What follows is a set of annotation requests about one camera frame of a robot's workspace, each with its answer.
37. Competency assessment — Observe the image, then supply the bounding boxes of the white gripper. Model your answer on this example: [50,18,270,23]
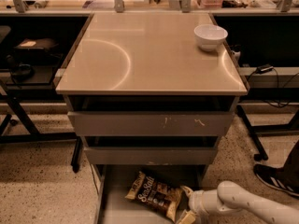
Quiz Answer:
[176,186,222,224]

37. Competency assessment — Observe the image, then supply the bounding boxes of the brown sea salt chip bag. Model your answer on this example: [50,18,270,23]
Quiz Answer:
[125,171,183,221]

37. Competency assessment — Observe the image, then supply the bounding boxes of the grey middle drawer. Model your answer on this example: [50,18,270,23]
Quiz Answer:
[84,147,218,165]

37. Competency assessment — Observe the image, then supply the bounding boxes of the open grey bottom drawer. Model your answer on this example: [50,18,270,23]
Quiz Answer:
[94,165,203,224]

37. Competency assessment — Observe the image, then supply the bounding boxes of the grey top drawer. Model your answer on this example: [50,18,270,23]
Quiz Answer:
[68,111,234,136]

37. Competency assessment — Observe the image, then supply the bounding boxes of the grey drawer cabinet with counter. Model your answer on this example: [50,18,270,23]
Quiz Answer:
[55,12,249,224]

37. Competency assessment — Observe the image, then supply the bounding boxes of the black sneaker with white stripes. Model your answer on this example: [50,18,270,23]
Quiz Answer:
[253,164,299,198]

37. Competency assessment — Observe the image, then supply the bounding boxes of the dark trouser leg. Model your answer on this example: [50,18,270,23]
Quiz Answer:
[283,140,299,187]

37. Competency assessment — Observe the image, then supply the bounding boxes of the black power adapter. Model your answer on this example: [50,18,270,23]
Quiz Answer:
[255,64,274,74]

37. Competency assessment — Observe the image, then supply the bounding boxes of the white ceramic bowl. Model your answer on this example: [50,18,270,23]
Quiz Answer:
[193,24,228,51]

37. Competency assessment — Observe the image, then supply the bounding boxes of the black headphones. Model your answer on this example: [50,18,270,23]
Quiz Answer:
[6,55,35,82]

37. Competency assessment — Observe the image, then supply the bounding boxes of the black box with label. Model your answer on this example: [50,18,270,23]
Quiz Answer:
[15,38,58,51]

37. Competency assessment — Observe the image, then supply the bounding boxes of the black table frame right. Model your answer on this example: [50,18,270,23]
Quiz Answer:
[236,105,299,161]

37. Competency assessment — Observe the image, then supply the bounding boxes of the black table frame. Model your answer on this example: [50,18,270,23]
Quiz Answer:
[236,105,299,161]
[0,79,82,173]

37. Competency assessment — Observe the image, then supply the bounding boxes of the black cable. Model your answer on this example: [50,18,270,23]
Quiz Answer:
[246,67,299,108]

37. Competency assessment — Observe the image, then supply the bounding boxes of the black table frame left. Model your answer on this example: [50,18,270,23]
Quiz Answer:
[0,79,82,173]

